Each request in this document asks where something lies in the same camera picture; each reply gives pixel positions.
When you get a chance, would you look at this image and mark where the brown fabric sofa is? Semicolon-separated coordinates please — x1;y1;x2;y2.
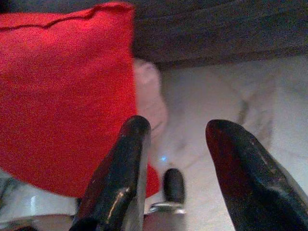
0;0;308;72

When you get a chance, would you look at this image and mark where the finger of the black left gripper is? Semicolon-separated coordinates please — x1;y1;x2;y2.
162;168;186;205

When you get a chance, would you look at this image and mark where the red fabric pillow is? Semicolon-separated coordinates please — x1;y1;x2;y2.
0;2;161;199

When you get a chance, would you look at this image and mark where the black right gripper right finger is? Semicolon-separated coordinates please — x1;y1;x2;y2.
205;119;308;231

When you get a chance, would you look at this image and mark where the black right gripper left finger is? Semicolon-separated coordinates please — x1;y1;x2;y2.
69;115;152;231

